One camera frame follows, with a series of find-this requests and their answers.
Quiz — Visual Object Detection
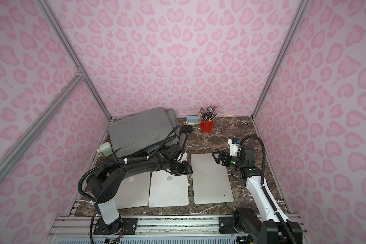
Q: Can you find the dark grey laptop case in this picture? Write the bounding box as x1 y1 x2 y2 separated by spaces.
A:
108 107 193 159

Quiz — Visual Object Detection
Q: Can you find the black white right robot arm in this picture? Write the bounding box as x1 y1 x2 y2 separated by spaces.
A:
212 135 303 244

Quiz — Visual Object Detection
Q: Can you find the bundle of coloured pencils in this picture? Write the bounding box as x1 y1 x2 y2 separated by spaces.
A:
198 105 218 122

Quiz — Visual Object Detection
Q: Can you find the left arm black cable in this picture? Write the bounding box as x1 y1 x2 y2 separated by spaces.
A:
77 124 184 244

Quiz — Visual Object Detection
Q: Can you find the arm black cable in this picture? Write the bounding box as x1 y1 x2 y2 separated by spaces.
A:
77 124 184 244
239 135 298 244

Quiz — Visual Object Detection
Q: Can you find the red pencil cup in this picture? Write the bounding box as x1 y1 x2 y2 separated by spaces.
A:
200 120 214 133

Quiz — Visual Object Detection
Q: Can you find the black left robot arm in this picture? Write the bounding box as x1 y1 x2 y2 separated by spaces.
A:
78 144 193 227

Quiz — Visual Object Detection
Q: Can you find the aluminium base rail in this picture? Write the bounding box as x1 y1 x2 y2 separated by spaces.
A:
45 215 249 244

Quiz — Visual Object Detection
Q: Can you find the pale green tape dispenser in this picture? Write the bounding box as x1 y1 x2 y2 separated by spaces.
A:
97 142 113 157

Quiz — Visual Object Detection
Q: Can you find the light blue eraser box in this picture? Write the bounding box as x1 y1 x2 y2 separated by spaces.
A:
186 116 201 125

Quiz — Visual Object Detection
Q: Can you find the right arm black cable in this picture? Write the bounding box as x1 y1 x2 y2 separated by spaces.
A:
239 135 298 244

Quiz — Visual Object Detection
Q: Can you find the dark green laptop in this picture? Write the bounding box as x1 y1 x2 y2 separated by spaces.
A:
114 172 151 209

